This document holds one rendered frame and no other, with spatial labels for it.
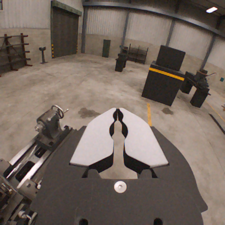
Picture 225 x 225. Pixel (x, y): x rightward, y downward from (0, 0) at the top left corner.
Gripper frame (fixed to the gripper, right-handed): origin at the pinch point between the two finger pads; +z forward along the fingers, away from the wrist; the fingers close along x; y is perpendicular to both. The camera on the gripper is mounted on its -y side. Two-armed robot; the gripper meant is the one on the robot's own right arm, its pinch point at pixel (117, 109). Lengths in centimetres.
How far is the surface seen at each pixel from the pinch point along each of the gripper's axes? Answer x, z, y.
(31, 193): -52, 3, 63
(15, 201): -57, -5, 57
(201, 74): 383, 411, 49
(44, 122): -53, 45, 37
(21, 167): -75, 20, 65
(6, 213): -59, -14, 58
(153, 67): 126, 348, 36
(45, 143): -58, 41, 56
